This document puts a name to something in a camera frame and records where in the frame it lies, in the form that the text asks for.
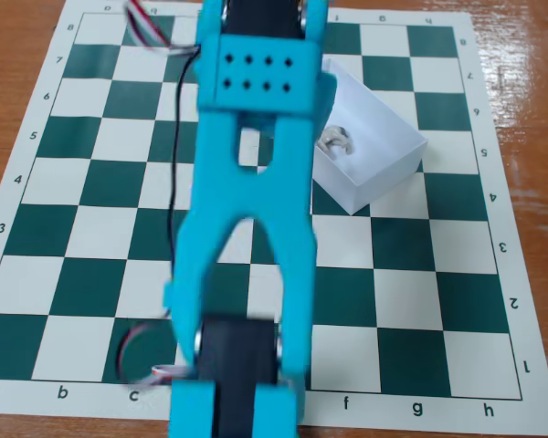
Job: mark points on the green and white chessboard mat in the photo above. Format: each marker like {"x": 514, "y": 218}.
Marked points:
{"x": 438, "y": 296}

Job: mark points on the white open cardboard box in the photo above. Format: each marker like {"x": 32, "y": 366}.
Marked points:
{"x": 379, "y": 150}

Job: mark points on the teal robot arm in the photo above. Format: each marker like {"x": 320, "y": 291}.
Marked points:
{"x": 251, "y": 205}

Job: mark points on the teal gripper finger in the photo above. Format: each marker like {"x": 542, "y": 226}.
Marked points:
{"x": 327, "y": 100}

